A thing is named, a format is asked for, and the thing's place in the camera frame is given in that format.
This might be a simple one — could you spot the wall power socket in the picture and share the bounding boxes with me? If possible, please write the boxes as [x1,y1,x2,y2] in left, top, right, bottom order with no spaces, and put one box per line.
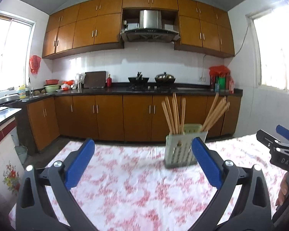
[199,76,206,82]

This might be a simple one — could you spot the red bag over condiments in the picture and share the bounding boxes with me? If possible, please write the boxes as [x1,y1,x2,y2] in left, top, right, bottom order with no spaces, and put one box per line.
[209,65,230,77]

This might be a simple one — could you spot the group chopstick three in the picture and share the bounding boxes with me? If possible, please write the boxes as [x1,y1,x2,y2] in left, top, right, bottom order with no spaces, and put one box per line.
[172,93,180,135]
[201,94,230,132]

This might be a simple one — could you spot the upper wooden wall cabinets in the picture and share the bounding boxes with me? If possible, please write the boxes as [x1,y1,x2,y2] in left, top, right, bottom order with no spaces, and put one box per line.
[42,0,235,59]

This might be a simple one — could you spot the black wok on stove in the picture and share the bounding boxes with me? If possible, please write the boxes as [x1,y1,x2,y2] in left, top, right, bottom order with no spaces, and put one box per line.
[128,72,149,86]

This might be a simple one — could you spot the black lidded pot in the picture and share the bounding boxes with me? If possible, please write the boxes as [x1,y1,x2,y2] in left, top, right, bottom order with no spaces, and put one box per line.
[154,72,176,87]

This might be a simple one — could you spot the red white plastic bag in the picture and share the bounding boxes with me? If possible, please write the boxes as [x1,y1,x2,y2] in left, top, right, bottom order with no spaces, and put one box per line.
[60,80,77,91]

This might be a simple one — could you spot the grey pan lid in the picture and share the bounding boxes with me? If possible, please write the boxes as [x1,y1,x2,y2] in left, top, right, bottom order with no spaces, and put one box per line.
[0,94,20,106]

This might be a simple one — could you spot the green container on counter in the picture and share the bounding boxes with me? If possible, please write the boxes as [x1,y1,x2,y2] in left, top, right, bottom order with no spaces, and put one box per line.
[218,76,226,90]

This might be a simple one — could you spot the lower wooden kitchen cabinets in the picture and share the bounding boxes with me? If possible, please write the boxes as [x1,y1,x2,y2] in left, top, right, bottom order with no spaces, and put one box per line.
[27,95,241,151]

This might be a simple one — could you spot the person's right hand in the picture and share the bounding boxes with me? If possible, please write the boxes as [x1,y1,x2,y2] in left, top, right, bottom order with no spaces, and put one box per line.
[275,173,288,206]

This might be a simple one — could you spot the group chopstick five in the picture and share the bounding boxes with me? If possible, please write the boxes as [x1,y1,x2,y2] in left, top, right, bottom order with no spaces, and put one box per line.
[206,102,230,131]

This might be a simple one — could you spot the red bottle on counter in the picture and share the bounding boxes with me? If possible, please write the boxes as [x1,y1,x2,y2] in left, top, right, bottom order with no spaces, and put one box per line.
[106,74,112,88]

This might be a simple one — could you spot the dark wooden cutting board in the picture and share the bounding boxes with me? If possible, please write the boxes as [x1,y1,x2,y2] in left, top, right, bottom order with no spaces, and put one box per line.
[84,71,106,89]

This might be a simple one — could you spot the yellow dish soap bottle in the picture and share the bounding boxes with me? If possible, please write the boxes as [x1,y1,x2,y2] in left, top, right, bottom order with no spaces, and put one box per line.
[18,85,26,99]

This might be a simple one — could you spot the group chopstick two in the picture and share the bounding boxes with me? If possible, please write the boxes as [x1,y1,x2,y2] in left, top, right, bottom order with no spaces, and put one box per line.
[201,96,226,132]
[165,96,176,134]

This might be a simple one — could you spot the group chopstick four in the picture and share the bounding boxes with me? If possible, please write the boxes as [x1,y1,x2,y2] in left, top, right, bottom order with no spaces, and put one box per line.
[179,98,186,135]
[202,99,230,131]

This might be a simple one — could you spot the green perforated utensil holder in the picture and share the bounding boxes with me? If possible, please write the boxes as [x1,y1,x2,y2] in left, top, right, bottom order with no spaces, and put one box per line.
[164,124,208,169]

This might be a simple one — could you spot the right barred window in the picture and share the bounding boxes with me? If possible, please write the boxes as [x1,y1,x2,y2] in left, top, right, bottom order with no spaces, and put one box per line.
[247,0,289,94]

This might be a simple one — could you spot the group chopstick one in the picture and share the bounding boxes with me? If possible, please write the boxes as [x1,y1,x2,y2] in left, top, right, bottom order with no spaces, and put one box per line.
[162,101,174,135]
[201,93,219,132]

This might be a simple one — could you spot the green bucket on floor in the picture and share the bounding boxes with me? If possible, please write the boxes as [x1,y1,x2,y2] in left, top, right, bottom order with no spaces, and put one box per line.
[15,146,28,164]

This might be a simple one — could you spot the gas stove top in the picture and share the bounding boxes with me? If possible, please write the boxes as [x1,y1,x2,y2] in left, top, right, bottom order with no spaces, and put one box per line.
[126,85,178,93]

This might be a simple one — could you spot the red plastic basin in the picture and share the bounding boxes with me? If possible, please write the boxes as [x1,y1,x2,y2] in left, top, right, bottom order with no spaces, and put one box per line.
[45,79,59,85]

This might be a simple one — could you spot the green plastic basin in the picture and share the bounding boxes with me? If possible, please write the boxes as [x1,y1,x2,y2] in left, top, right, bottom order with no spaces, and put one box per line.
[44,84,60,93]

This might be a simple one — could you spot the black kitchen countertop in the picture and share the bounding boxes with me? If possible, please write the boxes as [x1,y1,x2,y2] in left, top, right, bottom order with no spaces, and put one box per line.
[0,82,244,135]

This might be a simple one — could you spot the red plastic bag hanging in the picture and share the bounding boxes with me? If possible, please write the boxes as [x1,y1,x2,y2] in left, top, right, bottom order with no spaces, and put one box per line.
[29,55,41,74]

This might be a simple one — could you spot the pink floral tablecloth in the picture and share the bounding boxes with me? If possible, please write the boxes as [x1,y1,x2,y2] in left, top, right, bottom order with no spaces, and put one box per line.
[8,134,289,231]

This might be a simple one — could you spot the red bottle right counter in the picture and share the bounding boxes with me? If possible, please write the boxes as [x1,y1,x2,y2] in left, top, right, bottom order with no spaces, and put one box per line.
[228,77,234,94]

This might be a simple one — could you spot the stainless steel range hood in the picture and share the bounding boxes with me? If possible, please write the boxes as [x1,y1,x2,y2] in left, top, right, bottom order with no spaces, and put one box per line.
[120,9,180,43]

